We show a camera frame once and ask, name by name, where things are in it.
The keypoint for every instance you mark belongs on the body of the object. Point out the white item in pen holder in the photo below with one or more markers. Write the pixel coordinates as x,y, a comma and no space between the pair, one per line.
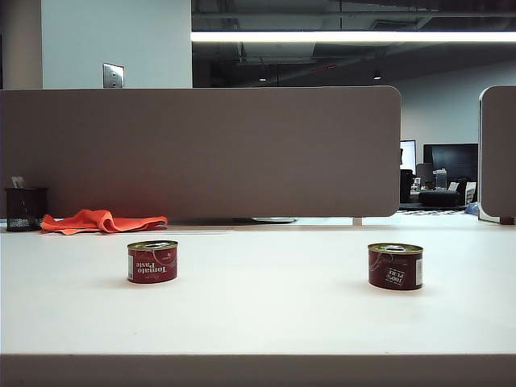
17,181

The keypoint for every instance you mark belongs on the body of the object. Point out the silver monitor stand base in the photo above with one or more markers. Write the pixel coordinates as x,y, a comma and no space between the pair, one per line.
274,220

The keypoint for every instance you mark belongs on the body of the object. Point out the orange cloth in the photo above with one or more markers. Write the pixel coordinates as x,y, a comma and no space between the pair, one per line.
101,223

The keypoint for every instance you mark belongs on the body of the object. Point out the small brown block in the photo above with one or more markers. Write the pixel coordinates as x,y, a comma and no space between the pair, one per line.
507,220

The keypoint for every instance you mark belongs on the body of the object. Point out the long white ceiling light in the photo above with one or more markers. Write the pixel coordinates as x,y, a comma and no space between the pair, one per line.
350,36

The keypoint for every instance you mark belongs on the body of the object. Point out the large dark screen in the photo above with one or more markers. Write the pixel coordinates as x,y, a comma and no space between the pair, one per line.
453,161

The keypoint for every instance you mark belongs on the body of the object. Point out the black mesh pen holder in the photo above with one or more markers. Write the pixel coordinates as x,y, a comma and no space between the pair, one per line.
24,209

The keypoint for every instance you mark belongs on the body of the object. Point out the red 100% Pure tomato can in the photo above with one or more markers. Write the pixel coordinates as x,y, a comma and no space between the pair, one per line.
393,268

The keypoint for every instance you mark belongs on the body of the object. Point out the white-lit computer monitor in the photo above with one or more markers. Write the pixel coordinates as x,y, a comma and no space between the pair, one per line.
408,155

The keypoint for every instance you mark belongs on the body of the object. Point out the blue object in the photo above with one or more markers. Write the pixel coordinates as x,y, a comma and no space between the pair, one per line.
472,208

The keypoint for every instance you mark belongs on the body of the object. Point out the black pendant lamp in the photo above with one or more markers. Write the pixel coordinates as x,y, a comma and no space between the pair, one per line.
377,75

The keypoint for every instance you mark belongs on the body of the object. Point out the red Tomato Paste can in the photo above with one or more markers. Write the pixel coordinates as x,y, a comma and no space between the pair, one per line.
153,264

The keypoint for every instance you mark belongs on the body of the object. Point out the metal wall switch plate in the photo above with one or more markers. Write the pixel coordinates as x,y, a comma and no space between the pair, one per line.
113,75

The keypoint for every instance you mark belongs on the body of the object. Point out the black couch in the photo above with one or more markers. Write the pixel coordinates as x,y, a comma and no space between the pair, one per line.
438,197

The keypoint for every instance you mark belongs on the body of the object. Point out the narrow grey desk divider panel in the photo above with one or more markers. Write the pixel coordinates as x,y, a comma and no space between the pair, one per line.
500,153

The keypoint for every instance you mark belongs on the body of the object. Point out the wide grey desk divider panel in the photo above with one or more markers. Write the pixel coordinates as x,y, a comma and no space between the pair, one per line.
201,153

